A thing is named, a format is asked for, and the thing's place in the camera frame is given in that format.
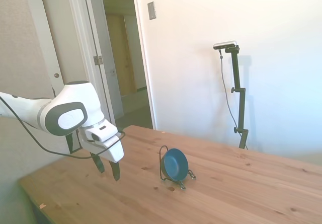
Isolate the grey wall switch plate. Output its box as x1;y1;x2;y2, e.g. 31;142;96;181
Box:
147;1;157;21

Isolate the black wire bowl stand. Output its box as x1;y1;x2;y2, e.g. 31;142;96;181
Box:
158;145;197;191

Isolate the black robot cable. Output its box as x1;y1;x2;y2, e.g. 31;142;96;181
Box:
0;96;126;159

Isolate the white door frame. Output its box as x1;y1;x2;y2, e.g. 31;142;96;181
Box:
82;0;157;130

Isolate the silver camera on stand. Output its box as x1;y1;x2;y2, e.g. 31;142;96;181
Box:
213;40;238;51

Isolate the blue bowl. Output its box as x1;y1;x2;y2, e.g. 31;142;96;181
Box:
160;147;190;181

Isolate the black camera stand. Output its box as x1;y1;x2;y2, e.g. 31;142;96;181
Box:
224;45;250;150

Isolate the white open door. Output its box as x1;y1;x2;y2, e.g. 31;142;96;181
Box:
24;0;117;127

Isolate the wooden hallway door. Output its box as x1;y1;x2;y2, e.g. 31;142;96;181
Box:
105;14;138;99

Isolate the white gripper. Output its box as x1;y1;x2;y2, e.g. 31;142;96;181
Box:
79;119;125;182

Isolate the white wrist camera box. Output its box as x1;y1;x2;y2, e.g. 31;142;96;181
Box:
85;127;119;144

